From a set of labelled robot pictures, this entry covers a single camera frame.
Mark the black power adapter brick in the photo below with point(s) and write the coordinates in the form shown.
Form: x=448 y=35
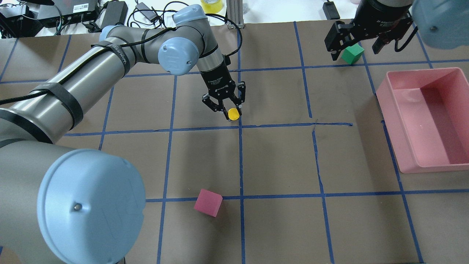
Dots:
x=115 y=13

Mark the yellow tape roll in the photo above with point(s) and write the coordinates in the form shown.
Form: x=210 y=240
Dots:
x=212 y=6

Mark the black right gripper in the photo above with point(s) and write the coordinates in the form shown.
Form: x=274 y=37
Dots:
x=381 y=16

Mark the brown paper mat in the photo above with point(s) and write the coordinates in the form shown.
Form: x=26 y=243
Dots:
x=293 y=193

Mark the green cube far corner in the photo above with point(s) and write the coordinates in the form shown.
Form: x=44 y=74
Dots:
x=352 y=54

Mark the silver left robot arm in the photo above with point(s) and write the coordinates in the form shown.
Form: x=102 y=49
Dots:
x=77 y=204

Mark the pink plastic bin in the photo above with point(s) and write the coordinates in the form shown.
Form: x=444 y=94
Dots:
x=426 y=114

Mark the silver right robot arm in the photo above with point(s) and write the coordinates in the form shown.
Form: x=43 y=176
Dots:
x=291 y=78

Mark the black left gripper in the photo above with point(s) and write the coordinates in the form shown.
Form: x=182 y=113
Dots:
x=217 y=79

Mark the pink foam cube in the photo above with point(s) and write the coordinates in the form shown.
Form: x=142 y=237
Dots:
x=208 y=202

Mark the yellow mushroom push button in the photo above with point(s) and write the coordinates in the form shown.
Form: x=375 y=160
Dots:
x=233 y=114

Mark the aluminium frame post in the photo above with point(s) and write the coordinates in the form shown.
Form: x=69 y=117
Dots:
x=234 y=14

